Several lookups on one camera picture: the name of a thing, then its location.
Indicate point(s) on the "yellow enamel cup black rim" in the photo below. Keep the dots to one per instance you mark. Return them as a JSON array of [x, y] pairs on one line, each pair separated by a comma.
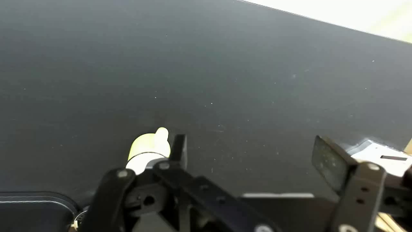
[[146, 149]]

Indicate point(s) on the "black rounded tray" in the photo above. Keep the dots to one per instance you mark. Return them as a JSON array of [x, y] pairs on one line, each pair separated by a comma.
[[30, 215]]

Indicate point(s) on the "light wooden piece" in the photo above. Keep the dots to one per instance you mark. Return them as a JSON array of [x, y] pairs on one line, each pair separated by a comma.
[[388, 224]]

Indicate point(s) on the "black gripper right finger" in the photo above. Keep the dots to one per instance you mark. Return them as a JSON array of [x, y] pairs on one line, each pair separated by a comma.
[[358, 189]]

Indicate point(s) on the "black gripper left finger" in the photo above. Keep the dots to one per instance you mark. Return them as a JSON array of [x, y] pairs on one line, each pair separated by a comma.
[[201, 194]]

